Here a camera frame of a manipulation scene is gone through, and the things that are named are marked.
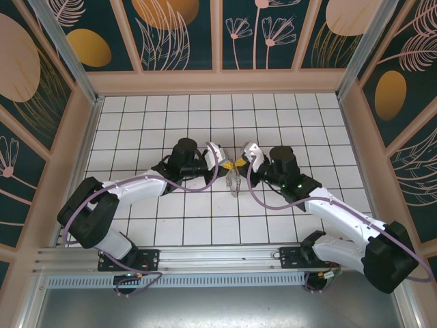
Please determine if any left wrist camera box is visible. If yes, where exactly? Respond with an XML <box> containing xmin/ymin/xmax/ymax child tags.
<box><xmin>204</xmin><ymin>141</ymin><xmax>227</xmax><ymax>165</ymax></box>

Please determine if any slotted grey cable duct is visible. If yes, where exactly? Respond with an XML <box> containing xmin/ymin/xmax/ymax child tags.
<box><xmin>46</xmin><ymin>273</ymin><xmax>308</xmax><ymax>290</ymax></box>

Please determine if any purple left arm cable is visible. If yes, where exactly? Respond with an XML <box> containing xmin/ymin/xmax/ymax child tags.
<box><xmin>60</xmin><ymin>142</ymin><xmax>222</xmax><ymax>299</ymax></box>

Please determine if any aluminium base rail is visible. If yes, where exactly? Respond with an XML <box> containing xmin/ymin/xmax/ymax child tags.
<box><xmin>32</xmin><ymin>241</ymin><xmax>406</xmax><ymax>275</ymax></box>

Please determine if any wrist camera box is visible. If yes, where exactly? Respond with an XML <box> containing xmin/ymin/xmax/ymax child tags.
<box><xmin>204</xmin><ymin>141</ymin><xmax>227</xmax><ymax>165</ymax></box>
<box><xmin>240</xmin><ymin>142</ymin><xmax>266</xmax><ymax>165</ymax></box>

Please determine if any aluminium side rail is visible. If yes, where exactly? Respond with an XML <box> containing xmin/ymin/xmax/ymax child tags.
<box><xmin>336</xmin><ymin>95</ymin><xmax>385</xmax><ymax>242</ymax></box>
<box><xmin>54</xmin><ymin>97</ymin><xmax>105</xmax><ymax>247</ymax></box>

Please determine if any grey metal sheet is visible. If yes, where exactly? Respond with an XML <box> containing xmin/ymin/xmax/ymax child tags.
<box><xmin>20</xmin><ymin>286</ymin><xmax>421</xmax><ymax>328</ymax></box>

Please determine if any small green circuit board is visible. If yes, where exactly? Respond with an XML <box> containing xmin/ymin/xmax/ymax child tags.
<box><xmin>319</xmin><ymin>269</ymin><xmax>342</xmax><ymax>282</ymax></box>

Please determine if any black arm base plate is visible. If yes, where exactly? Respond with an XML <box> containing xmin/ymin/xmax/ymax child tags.
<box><xmin>98</xmin><ymin>248</ymin><xmax>160</xmax><ymax>272</ymax></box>
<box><xmin>279</xmin><ymin>245</ymin><xmax>341</xmax><ymax>271</ymax></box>

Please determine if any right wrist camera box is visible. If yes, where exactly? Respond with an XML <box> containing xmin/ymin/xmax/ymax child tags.
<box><xmin>240</xmin><ymin>142</ymin><xmax>266</xmax><ymax>165</ymax></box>

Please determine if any aluminium corner post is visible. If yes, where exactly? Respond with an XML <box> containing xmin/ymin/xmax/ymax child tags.
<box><xmin>336</xmin><ymin>0</ymin><xmax>399</xmax><ymax>100</ymax></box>
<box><xmin>29</xmin><ymin>0</ymin><xmax>100</xmax><ymax>105</ymax></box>

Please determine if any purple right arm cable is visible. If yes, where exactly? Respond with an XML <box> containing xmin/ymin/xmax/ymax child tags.
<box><xmin>247</xmin><ymin>157</ymin><xmax>432</xmax><ymax>295</ymax></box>

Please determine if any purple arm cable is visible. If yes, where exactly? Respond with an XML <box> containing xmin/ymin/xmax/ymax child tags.
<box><xmin>60</xmin><ymin>142</ymin><xmax>222</xmax><ymax>299</ymax></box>
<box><xmin>247</xmin><ymin>157</ymin><xmax>432</xmax><ymax>295</ymax></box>

